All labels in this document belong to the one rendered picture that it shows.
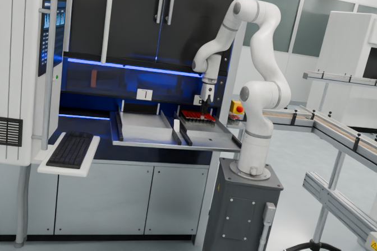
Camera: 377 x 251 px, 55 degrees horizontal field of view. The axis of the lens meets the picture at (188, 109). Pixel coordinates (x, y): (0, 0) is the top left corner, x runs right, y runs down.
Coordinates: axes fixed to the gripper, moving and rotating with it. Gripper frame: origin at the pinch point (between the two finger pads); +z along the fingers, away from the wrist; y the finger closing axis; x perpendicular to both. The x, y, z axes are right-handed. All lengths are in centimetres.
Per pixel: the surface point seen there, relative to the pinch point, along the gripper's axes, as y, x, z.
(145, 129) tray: -14.4, 34.1, 10.2
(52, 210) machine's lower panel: 12, 78, 74
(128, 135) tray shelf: -19.1, 43.1, 12.2
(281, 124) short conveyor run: 22, -65, 11
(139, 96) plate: 11.4, 35.4, -0.5
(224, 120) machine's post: 11.6, -18.2, 9.0
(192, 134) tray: -14.4, 8.6, 10.7
